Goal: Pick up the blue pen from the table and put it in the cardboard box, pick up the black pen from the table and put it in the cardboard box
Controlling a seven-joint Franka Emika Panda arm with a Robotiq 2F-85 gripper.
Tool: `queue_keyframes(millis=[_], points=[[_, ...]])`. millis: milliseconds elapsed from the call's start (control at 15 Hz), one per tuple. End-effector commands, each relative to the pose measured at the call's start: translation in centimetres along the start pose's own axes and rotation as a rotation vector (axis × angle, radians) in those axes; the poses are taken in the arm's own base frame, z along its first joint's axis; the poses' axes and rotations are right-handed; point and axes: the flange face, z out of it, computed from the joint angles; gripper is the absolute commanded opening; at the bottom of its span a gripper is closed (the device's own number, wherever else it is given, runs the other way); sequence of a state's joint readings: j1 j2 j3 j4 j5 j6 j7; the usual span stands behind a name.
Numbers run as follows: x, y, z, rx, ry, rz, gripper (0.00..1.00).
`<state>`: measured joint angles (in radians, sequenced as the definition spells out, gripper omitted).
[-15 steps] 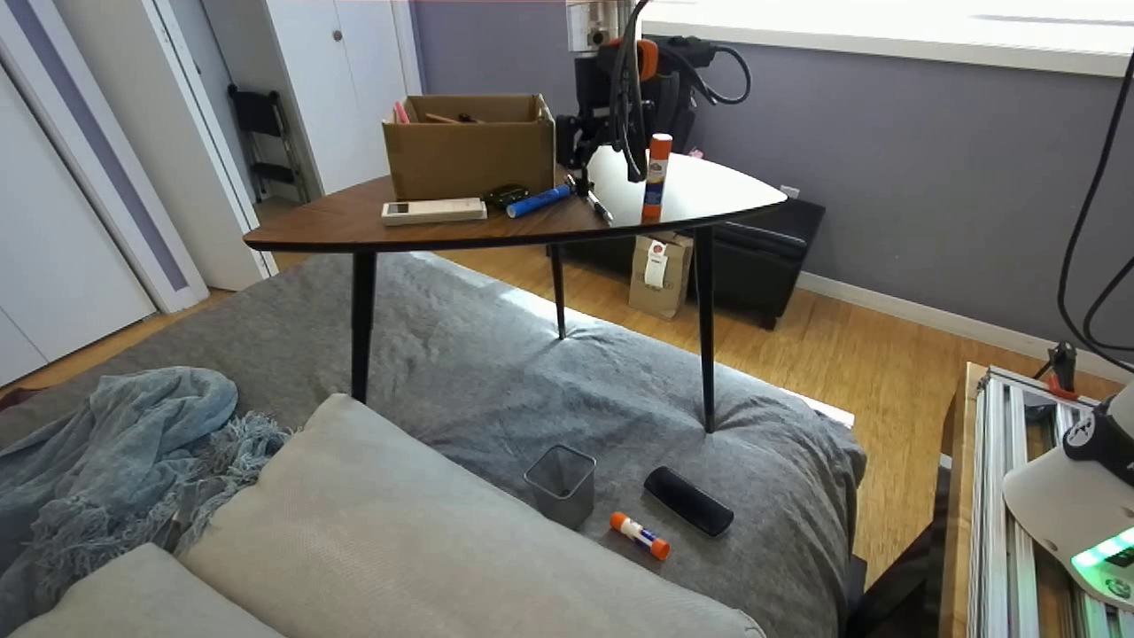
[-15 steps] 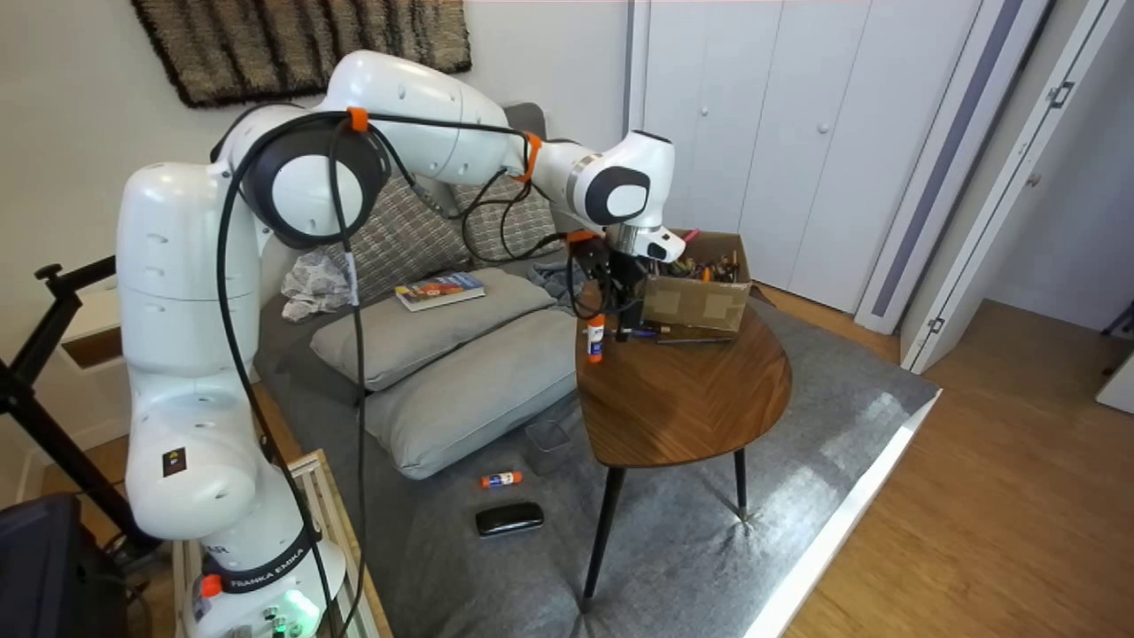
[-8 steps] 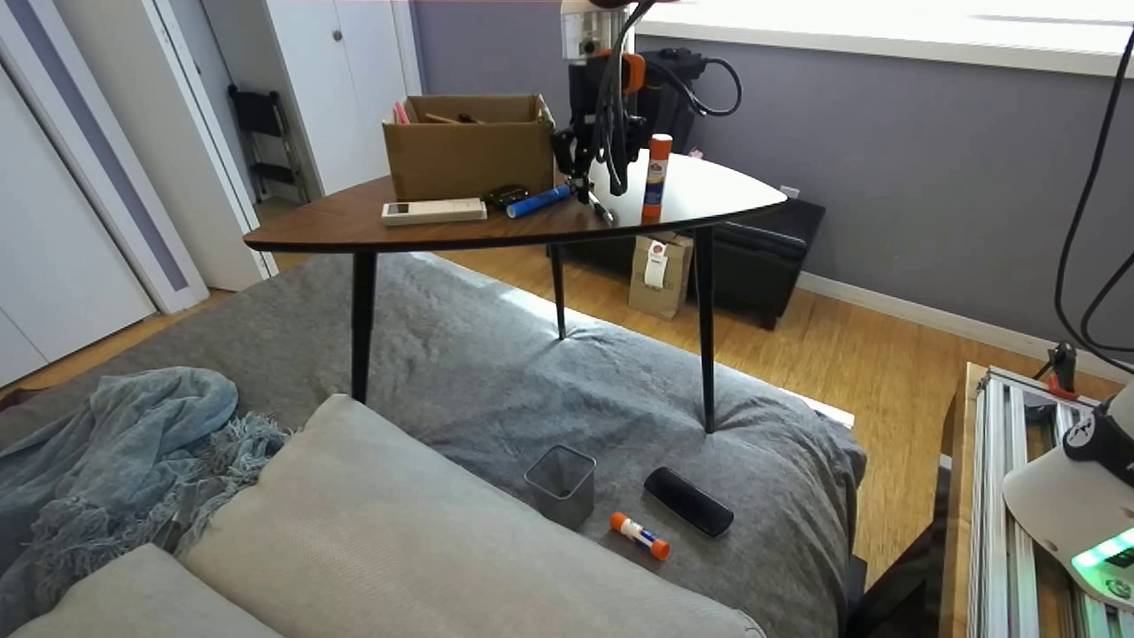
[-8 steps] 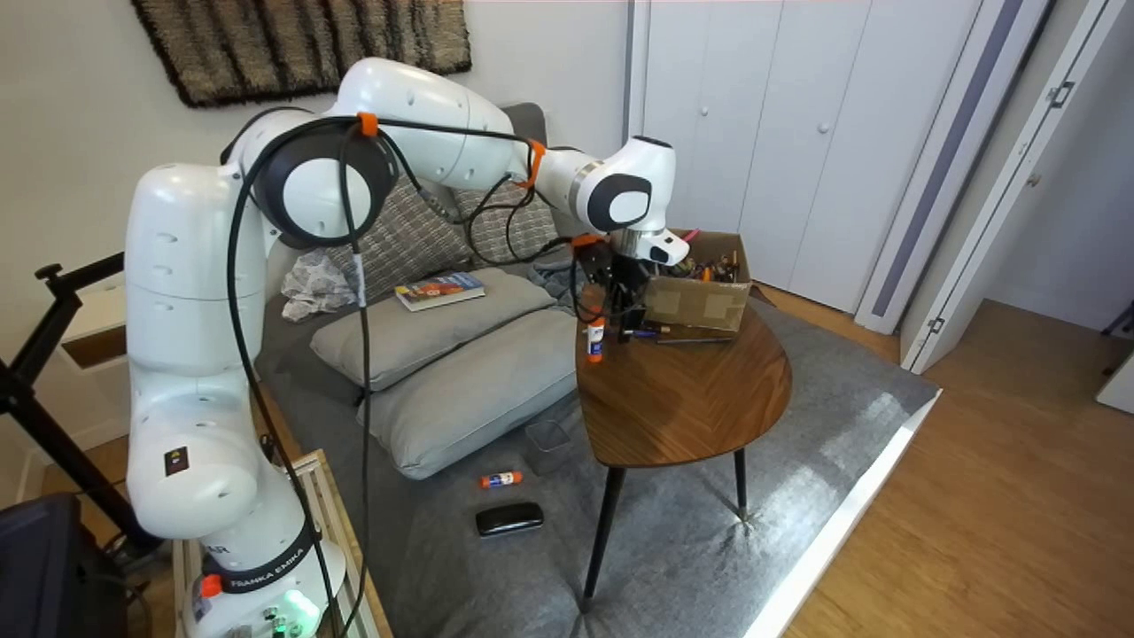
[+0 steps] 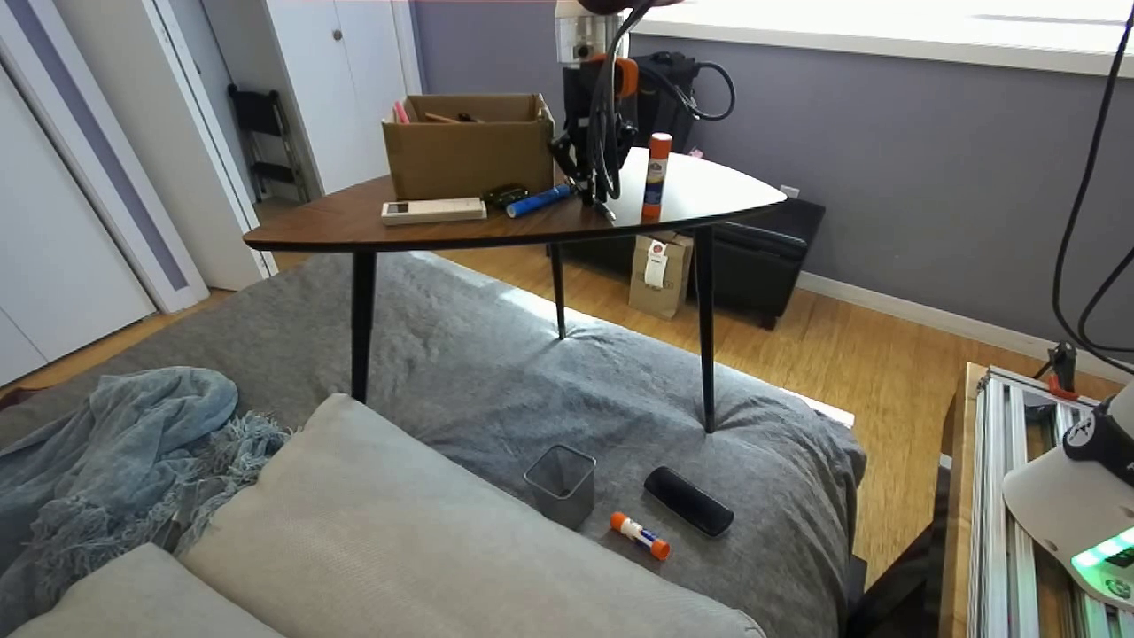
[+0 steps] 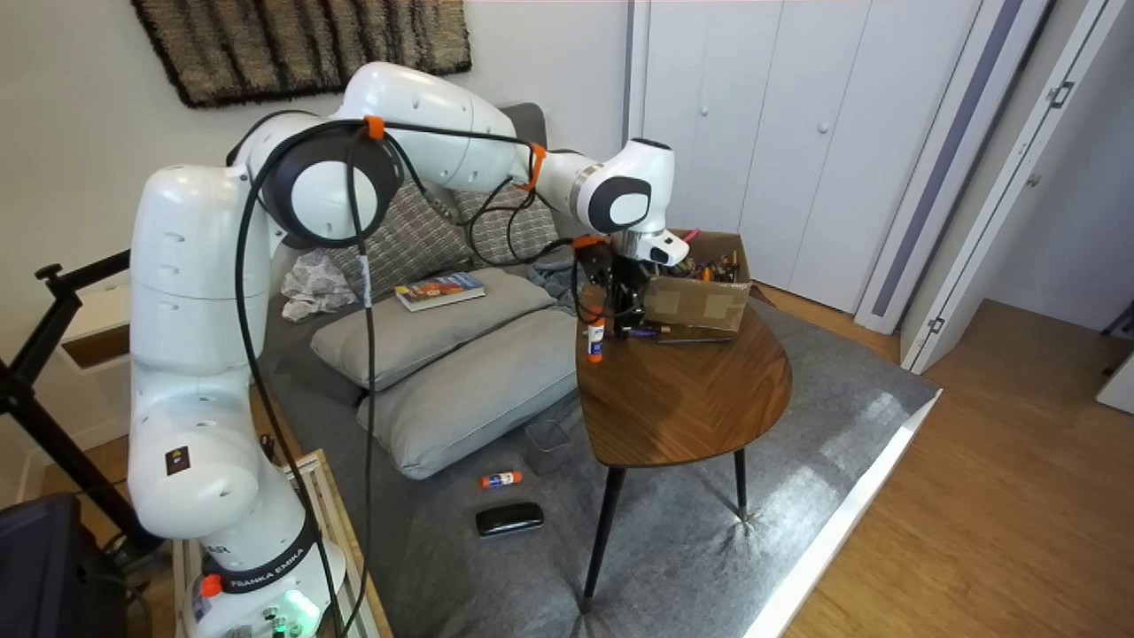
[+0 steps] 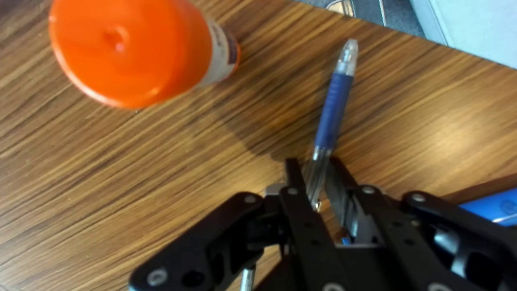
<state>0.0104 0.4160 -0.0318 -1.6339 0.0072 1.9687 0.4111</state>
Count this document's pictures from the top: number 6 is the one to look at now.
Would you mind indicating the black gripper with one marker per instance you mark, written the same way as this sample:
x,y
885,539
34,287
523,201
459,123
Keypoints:
x,y
629,274

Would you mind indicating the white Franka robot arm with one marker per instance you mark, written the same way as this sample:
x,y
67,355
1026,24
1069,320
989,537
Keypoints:
x,y
189,297

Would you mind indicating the brown cardboard box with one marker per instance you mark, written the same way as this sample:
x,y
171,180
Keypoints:
x,y
697,304

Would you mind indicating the black box case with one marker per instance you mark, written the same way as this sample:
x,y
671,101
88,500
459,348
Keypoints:
x,y
47,569

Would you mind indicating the large orange white glue stick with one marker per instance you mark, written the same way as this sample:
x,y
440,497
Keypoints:
x,y
593,337

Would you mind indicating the wooden table with black legs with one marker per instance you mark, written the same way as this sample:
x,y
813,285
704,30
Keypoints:
x,y
686,390

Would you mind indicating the light grey cushion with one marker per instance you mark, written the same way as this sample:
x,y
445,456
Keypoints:
x,y
412,337
472,390

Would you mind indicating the colourful magazine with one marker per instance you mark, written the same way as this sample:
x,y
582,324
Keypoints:
x,y
440,287

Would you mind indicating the small orange white glue stick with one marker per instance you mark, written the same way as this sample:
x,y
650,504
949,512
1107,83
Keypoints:
x,y
502,480

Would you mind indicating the grey patterned pillow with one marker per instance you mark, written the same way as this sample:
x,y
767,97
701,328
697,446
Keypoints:
x,y
412,237

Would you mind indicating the white closet doors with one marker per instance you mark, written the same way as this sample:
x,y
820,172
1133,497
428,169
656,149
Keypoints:
x,y
804,144

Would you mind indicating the crumpled white cloth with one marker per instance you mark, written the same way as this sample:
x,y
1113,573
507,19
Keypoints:
x,y
312,285

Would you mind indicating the black tripod stand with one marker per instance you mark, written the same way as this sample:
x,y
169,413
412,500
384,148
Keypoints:
x,y
47,355

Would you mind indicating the white door frame grey stripe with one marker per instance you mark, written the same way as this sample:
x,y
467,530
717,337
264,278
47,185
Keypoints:
x,y
944,180

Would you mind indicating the brown woven wall hanging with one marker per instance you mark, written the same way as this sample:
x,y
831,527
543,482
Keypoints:
x,y
308,39

